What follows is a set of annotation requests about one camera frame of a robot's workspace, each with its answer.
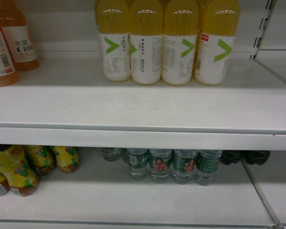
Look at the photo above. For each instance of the water bottle green label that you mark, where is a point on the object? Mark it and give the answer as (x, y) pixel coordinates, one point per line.
(207, 162)
(160, 164)
(137, 162)
(183, 165)

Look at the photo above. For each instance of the water bottle rear left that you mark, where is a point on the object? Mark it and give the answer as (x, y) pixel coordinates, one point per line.
(111, 154)

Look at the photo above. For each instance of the white upper shelf board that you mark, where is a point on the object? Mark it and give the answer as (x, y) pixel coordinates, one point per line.
(68, 102)

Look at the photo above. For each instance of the white shelf board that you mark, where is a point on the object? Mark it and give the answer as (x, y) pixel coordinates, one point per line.
(102, 195)
(68, 102)

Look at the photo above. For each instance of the white lower shelf board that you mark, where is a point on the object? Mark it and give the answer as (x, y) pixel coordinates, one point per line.
(102, 195)

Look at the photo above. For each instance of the dark cola bottles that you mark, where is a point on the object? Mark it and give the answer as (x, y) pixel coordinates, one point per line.
(251, 157)

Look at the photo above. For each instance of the yellow drink bottle white label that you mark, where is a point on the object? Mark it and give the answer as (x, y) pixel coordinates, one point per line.
(180, 35)
(217, 37)
(146, 38)
(114, 27)

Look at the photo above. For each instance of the orange juice bottle front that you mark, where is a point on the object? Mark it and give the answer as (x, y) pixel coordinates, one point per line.
(0, 55)

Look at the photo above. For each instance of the orange juice bottle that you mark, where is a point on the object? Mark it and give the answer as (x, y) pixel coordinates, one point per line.
(0, 55)
(16, 33)

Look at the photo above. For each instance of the orange juice bottle rear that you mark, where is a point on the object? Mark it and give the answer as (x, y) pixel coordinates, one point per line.
(16, 33)

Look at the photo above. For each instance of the white slotted upright post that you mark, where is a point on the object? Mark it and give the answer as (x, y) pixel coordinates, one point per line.
(261, 17)

